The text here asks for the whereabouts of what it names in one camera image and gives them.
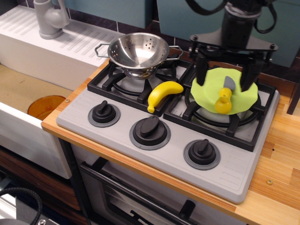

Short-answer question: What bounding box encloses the black oven door handle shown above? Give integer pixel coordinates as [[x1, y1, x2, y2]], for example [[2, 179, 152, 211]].
[[80, 162, 194, 225]]

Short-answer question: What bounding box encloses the white toy sink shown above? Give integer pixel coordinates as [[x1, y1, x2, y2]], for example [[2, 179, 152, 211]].
[[0, 6, 120, 179]]

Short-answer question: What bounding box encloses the right black stove knob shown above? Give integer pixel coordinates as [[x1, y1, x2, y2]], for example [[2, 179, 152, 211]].
[[183, 139, 221, 171]]

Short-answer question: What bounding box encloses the right black burner grate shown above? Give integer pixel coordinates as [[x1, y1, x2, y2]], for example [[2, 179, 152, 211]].
[[164, 68, 279, 151]]

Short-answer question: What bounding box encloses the black braided cable foreground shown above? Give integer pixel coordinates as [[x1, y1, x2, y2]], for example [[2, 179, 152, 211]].
[[0, 187, 43, 225]]

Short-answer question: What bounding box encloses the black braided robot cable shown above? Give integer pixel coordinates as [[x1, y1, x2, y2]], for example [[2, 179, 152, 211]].
[[185, 0, 229, 15]]

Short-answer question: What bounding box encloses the middle black stove knob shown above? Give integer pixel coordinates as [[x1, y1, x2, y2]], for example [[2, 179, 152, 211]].
[[129, 116, 171, 150]]

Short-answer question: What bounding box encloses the yellow handled toy knife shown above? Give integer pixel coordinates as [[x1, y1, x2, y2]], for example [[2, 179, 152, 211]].
[[214, 76, 236, 114]]

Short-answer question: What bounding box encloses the grey toy faucet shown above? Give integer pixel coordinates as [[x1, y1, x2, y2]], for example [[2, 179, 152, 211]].
[[33, 0, 70, 40]]

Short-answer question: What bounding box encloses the black stove knob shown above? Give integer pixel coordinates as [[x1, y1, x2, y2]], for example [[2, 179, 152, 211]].
[[88, 100, 120, 128], [129, 116, 171, 150], [183, 139, 221, 171]]

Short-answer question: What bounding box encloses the grey toy stove top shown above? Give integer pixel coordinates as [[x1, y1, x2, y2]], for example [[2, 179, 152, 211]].
[[55, 57, 281, 204]]

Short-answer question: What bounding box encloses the orange plastic bowl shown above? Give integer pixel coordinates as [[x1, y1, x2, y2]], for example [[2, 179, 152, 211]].
[[27, 95, 66, 120]]

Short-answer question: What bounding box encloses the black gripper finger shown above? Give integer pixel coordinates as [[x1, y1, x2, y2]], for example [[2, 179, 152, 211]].
[[240, 60, 264, 92], [195, 55, 208, 86]]

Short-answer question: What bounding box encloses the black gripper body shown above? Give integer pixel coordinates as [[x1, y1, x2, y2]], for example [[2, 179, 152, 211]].
[[189, 9, 278, 62]]

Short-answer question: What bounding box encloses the left black stove knob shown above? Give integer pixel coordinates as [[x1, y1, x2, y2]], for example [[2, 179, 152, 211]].
[[88, 100, 120, 128]]

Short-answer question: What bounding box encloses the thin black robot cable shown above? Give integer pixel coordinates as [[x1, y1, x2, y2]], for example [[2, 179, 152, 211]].
[[254, 4, 277, 34]]

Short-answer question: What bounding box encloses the black burner grate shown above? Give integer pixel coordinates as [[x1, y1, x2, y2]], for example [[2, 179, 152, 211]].
[[164, 68, 279, 151], [87, 60, 194, 112]]

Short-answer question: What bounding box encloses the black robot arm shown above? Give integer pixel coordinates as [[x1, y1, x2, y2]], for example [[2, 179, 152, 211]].
[[187, 0, 278, 91]]

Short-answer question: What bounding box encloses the steel colander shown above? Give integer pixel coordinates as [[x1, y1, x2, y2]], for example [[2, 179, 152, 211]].
[[95, 32, 184, 79]]

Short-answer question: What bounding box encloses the left black burner grate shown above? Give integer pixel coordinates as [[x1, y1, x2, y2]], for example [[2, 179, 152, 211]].
[[87, 60, 194, 112]]

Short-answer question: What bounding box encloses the toy oven door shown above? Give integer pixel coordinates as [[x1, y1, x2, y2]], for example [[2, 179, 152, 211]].
[[77, 157, 243, 225]]

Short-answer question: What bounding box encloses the yellow toy banana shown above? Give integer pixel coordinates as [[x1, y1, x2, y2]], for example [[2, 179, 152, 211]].
[[147, 81, 184, 113]]

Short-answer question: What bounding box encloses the light green plate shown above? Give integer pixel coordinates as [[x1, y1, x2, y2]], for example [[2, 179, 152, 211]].
[[191, 67, 258, 115]]

